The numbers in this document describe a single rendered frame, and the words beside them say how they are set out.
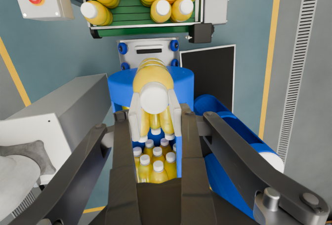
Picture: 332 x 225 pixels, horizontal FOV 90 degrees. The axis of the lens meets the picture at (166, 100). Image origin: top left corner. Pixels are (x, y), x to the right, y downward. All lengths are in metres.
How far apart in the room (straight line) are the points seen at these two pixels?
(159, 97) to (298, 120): 2.50
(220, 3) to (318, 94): 2.03
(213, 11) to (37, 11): 0.64
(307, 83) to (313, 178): 1.63
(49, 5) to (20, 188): 0.61
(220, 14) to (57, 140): 0.89
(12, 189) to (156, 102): 0.66
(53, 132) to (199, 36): 0.71
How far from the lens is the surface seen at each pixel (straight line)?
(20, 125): 0.88
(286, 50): 2.19
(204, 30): 0.68
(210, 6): 0.84
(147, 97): 0.22
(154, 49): 0.61
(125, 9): 0.76
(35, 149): 0.90
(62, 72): 1.87
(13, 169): 0.83
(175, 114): 0.16
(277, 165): 1.09
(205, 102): 1.71
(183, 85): 0.47
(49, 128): 0.84
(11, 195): 0.80
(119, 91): 0.48
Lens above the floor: 1.65
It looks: 68 degrees down
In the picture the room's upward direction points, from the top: 164 degrees clockwise
